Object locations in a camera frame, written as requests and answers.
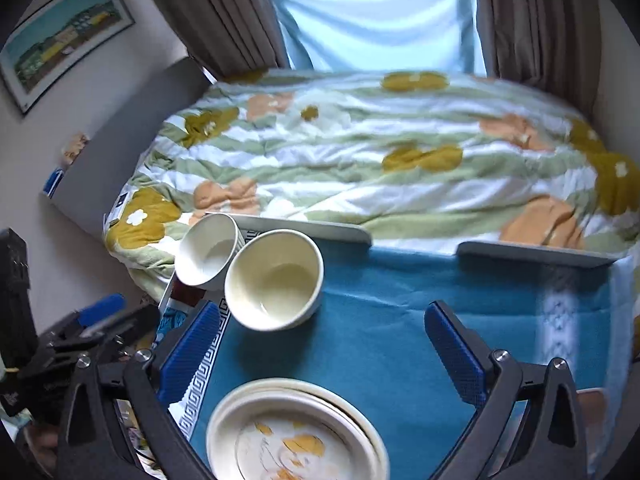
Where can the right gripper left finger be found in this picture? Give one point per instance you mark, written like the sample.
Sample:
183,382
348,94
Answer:
91,444

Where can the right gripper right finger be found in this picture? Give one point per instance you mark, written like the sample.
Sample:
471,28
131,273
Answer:
527,422

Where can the light blue cloth strip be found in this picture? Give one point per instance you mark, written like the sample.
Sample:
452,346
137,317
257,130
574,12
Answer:
623,299

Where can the white small cup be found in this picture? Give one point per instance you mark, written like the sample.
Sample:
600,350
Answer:
207,250

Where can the grey headboard panel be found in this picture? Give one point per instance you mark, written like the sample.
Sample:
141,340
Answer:
89,188

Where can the small cream duck bowl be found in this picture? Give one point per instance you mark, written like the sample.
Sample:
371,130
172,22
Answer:
275,281

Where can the teal blue table cloth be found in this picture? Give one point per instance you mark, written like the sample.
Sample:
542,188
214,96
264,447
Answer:
367,343

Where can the white plate orange duck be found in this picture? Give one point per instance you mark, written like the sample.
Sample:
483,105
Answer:
281,428

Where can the framed landscape picture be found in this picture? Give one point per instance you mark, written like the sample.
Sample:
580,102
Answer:
52,40

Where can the floral bed quilt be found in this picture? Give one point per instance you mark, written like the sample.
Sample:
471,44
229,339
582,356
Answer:
423,161

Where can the left grey brown drape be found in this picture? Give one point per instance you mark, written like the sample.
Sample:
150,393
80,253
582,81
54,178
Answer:
228,37

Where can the grey brown drape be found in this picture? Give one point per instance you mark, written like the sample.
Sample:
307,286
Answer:
552,45
228,37

